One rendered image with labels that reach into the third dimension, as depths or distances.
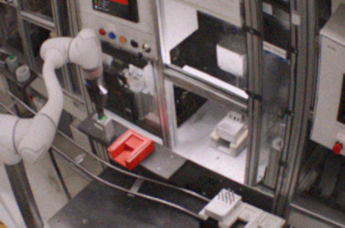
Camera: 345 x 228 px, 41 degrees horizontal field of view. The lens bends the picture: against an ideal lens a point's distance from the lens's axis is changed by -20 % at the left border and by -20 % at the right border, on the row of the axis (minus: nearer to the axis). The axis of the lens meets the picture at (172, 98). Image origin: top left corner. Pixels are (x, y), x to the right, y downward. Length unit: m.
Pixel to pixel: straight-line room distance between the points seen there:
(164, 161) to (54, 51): 0.67
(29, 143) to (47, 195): 1.83
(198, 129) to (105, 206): 0.57
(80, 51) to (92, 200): 0.77
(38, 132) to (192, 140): 0.91
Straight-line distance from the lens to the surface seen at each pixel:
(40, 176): 3.64
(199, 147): 2.37
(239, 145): 2.30
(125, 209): 2.47
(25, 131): 1.73
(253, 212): 2.17
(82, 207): 2.51
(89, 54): 2.11
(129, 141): 2.38
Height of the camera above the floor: 2.63
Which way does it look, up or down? 41 degrees down
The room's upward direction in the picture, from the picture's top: 6 degrees counter-clockwise
